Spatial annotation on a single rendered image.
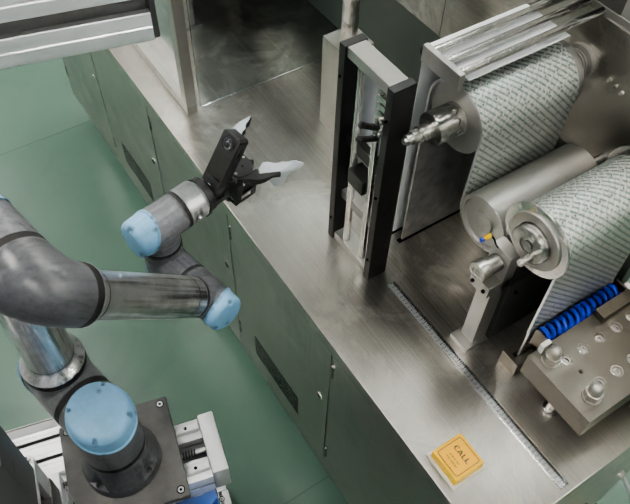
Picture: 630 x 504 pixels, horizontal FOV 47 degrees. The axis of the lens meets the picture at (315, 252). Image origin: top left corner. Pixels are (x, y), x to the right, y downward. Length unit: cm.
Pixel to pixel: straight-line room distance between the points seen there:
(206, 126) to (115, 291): 94
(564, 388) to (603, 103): 56
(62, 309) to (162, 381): 153
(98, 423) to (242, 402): 118
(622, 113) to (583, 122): 10
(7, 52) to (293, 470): 207
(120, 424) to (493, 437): 70
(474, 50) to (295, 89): 84
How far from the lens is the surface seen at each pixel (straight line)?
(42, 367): 135
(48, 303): 103
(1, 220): 108
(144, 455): 147
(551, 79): 141
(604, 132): 159
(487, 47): 134
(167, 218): 130
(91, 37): 41
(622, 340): 152
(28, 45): 41
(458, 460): 143
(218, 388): 250
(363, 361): 152
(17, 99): 362
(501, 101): 133
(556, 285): 136
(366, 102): 138
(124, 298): 111
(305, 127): 195
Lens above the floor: 223
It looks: 53 degrees down
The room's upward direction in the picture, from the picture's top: 2 degrees clockwise
